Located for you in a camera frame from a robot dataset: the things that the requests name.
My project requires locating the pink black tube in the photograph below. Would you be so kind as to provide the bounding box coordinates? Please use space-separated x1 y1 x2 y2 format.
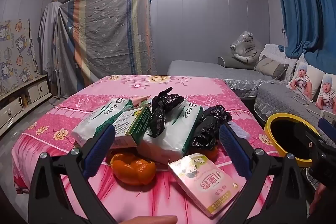
131 95 151 106

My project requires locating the blue curtain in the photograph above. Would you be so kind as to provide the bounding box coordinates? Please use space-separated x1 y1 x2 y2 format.
270 0 336 67

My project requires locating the grey cloth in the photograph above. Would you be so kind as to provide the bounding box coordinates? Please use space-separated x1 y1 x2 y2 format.
38 1 62 75

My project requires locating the person's right hand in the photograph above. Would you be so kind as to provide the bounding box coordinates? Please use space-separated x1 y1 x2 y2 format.
309 183 327 214

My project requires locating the cartoon wall poster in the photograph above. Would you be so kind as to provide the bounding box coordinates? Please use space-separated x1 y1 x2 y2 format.
0 19 40 96

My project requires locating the person's left hand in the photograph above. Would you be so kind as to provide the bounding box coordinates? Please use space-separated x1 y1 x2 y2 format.
123 216 178 224

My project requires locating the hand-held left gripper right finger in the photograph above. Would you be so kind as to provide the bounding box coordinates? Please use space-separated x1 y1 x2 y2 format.
219 123 307 224

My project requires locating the yellow trash bin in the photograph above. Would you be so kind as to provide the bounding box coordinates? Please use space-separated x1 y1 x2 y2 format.
264 113 328 168

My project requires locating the white lace sofa cover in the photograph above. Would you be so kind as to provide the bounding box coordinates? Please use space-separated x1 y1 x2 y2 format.
259 44 305 83

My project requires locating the white low cabinet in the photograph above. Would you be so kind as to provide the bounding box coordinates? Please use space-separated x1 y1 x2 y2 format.
0 74 51 135

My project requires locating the plastic-wrapped tiger plush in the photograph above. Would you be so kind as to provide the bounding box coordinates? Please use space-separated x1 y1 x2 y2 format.
230 31 263 64

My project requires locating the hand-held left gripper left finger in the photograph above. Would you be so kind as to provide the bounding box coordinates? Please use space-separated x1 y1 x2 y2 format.
28 124 117 224

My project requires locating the baby print cushion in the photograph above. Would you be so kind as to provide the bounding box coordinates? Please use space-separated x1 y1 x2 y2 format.
315 73 336 113
287 61 324 101

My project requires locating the orange peel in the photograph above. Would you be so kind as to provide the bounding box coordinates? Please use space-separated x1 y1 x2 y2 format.
105 149 156 186
201 147 219 161

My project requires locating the green white carton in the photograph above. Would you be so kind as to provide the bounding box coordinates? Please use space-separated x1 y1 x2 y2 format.
109 106 153 148

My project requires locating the white power strip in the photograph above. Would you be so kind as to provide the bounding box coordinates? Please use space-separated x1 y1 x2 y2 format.
320 110 336 122

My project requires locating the pink floral blanket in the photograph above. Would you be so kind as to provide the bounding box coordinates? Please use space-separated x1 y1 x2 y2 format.
12 75 280 224

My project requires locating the grey quilted sofa section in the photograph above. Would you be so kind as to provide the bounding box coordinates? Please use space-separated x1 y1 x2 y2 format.
255 82 336 135
167 60 279 97

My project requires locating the striped floral sheet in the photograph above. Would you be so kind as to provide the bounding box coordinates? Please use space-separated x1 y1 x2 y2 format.
54 0 158 98

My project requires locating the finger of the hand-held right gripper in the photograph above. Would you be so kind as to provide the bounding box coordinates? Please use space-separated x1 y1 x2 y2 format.
318 117 336 142
293 121 336 159

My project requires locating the white cable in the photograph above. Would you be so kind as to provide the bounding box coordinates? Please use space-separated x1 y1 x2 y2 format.
282 28 323 115

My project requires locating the black plastic bag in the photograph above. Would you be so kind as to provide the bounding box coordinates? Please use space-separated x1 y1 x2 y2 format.
189 105 233 153
147 87 184 138

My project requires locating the white green tissue pack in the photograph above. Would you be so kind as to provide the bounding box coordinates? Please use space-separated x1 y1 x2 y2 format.
136 102 204 161
71 98 143 147

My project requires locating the grey bolster pillow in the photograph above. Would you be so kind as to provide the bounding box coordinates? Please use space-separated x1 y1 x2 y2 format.
218 56 259 70

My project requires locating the pink white box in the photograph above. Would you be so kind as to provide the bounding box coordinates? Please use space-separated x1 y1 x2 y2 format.
168 153 244 218

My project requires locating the grey cushion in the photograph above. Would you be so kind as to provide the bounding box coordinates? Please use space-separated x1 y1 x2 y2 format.
254 55 289 80

